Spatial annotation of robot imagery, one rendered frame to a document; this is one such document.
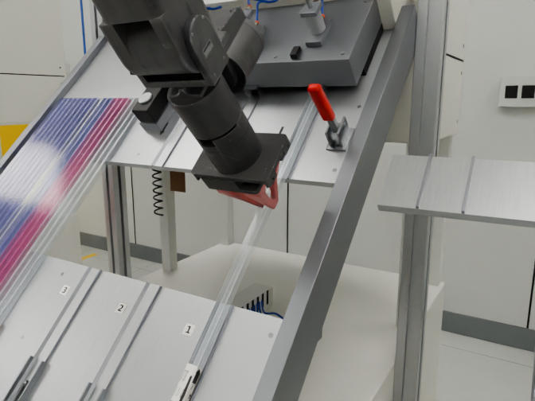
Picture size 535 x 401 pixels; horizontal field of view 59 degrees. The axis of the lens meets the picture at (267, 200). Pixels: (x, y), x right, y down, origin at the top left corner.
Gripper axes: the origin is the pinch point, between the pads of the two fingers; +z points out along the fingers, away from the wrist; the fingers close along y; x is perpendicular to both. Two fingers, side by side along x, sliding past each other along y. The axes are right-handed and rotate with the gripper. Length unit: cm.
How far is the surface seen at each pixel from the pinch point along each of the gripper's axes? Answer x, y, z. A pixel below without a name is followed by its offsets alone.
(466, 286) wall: -72, -4, 172
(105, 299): 17.3, 17.4, 0.9
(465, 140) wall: -119, 2, 125
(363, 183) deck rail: -6.3, -10.0, 3.3
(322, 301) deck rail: 10.1, -10.0, 3.4
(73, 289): 17.3, 23.8, 1.0
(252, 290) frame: -3, 24, 44
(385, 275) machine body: -25, 4, 72
